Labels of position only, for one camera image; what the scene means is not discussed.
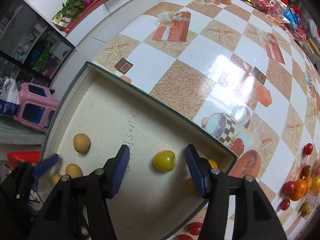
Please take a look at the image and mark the yellow cherry tomato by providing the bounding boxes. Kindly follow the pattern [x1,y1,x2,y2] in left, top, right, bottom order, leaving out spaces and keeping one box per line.
[51,174,62,185]
[185,178,198,196]

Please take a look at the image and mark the tan longan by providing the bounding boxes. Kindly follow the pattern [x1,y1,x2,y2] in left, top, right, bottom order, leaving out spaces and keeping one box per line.
[73,133,91,153]
[65,164,82,178]

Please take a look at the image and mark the red cherry tomato with stem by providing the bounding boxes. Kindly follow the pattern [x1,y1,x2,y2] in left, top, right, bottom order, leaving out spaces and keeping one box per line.
[188,222,203,236]

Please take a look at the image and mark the yellow-green cherry tomato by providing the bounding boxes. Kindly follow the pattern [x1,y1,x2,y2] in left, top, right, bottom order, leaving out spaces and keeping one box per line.
[153,150,176,172]

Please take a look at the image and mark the red cherry tomato front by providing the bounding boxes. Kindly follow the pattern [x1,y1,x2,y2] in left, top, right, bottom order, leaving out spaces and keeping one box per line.
[279,199,291,211]

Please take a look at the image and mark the red plastic stool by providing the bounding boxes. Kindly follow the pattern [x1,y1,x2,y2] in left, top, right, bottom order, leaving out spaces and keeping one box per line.
[7,151,41,168]

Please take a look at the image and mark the green-brown round fruit left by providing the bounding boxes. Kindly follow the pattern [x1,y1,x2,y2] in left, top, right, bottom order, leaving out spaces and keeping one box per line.
[300,201,312,217]

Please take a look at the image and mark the orange mandarin front left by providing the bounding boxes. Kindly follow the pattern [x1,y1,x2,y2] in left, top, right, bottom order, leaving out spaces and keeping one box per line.
[290,179,307,202]

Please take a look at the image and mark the pink plastic stool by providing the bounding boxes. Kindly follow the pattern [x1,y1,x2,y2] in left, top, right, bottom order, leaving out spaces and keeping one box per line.
[14,82,60,132]

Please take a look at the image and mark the orange mandarin near bowl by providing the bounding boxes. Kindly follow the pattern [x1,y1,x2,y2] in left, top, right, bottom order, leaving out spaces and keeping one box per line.
[310,176,320,196]

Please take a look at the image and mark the shallow cardboard box tray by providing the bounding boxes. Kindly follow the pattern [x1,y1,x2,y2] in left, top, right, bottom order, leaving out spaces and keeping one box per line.
[37,62,237,239]

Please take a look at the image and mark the dark green-brown cherry tomato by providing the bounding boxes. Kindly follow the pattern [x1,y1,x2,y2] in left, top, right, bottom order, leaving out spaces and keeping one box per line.
[300,165,312,178]

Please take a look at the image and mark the potted green plant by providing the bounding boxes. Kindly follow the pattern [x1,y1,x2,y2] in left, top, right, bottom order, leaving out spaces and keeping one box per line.
[60,0,85,17]

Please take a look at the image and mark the snack packages pile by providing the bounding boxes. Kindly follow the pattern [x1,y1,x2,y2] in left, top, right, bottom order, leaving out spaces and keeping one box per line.
[246,0,319,56]

